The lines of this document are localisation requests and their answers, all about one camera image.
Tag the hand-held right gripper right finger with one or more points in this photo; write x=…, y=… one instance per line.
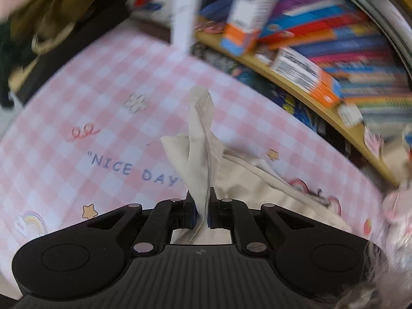
x=213, y=215

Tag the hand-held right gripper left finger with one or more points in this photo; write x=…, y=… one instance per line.
x=192, y=214

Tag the cream t-shirt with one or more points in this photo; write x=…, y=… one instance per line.
x=199, y=154

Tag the pink checked cartoon desk mat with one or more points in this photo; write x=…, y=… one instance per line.
x=80, y=103

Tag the long white and orange box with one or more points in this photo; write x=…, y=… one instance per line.
x=302, y=75

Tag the small white charger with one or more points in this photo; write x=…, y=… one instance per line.
x=350, y=114

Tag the grey fuzzy cloth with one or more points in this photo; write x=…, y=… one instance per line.
x=379, y=283

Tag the pink plush rabbit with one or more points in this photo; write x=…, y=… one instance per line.
x=397, y=206

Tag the black box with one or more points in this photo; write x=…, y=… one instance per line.
x=64, y=67

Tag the white and wooden bookshelf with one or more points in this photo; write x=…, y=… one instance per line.
x=183, y=13

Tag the tall white and orange box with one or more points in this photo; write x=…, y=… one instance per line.
x=247, y=16

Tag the row of colourful books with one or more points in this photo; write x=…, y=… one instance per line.
x=338, y=38

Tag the olive green bag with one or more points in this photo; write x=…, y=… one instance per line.
x=64, y=9

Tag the dark green garment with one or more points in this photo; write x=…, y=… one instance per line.
x=8, y=58

